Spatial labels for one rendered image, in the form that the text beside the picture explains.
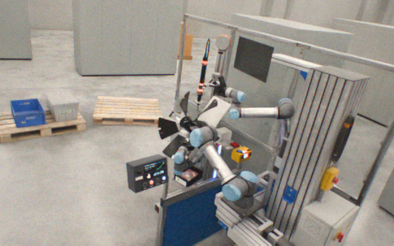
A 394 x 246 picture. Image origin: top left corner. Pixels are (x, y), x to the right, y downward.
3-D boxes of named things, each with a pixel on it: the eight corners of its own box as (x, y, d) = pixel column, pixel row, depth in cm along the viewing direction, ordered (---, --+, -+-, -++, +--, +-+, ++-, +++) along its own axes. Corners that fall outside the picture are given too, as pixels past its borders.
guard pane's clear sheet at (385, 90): (178, 94, 405) (187, 17, 363) (358, 198, 234) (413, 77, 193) (178, 94, 404) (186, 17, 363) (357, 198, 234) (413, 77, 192)
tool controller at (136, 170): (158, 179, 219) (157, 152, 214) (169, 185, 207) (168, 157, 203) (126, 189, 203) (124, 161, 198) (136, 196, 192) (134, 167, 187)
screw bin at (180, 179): (187, 170, 272) (189, 163, 269) (202, 177, 264) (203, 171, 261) (172, 179, 256) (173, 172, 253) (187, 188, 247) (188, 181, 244)
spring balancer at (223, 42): (215, 48, 311) (213, 49, 305) (217, 32, 305) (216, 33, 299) (230, 51, 308) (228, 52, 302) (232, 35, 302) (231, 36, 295)
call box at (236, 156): (241, 155, 279) (244, 145, 275) (249, 160, 272) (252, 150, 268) (230, 159, 269) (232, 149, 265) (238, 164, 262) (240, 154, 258)
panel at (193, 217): (225, 227, 307) (236, 176, 280) (226, 228, 306) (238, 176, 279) (158, 263, 257) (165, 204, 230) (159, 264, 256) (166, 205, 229)
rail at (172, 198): (238, 174, 283) (240, 166, 280) (241, 176, 281) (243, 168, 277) (159, 205, 228) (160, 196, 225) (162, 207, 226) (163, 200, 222)
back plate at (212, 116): (167, 142, 310) (166, 142, 309) (206, 92, 315) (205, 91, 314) (198, 168, 274) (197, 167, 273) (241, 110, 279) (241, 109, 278)
